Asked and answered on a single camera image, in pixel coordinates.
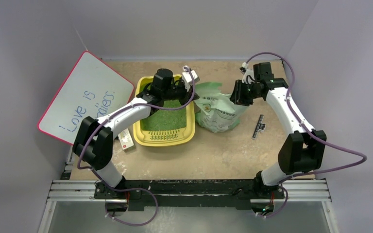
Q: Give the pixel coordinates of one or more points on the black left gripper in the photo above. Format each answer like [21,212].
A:
[187,95]

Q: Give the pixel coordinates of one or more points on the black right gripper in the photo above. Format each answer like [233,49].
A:
[238,95]

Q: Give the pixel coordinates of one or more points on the green cat litter bag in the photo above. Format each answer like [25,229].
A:
[215,111]

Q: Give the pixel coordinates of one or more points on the yellow litter box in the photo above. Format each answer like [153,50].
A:
[166,128]

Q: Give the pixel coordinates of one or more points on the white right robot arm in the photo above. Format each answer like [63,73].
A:
[303,148]

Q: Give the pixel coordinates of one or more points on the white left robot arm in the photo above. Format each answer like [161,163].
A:
[94,140]

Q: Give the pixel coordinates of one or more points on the small white red box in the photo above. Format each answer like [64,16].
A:
[126,140]

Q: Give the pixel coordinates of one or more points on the black ruler strip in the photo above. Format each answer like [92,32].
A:
[260,127]

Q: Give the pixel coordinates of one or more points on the pink framed whiteboard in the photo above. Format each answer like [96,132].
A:
[92,89]

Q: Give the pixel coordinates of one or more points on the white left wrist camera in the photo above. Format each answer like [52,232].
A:
[189,76]

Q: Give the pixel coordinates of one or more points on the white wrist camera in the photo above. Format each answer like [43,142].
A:
[189,76]
[248,74]

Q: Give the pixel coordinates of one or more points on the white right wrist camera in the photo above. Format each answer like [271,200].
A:
[248,74]

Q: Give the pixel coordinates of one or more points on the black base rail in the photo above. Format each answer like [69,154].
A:
[241,194]

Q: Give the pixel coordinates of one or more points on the aluminium frame rail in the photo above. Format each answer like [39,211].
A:
[84,190]

